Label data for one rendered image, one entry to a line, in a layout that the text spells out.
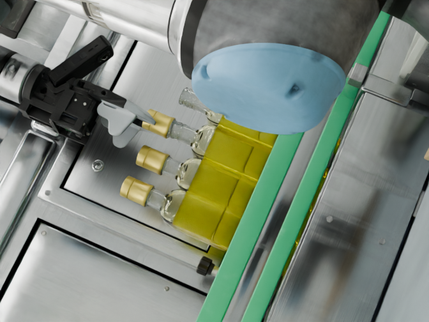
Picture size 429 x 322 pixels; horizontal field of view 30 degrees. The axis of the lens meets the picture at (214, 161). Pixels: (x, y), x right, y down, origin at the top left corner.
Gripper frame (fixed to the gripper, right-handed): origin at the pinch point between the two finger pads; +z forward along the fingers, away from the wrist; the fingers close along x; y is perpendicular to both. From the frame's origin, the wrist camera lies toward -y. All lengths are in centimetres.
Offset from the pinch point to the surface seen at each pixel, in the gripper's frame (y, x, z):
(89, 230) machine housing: 17.9, -15.5, -4.5
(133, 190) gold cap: 11.7, 1.5, 2.7
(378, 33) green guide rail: -26.7, 4.8, 27.9
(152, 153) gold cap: 5.1, 1.1, 2.8
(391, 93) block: -12.8, 15.8, 32.7
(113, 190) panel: 10.3, -13.0, -3.2
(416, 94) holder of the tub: -18.4, 6.8, 36.7
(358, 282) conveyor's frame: 13.7, 15.2, 38.1
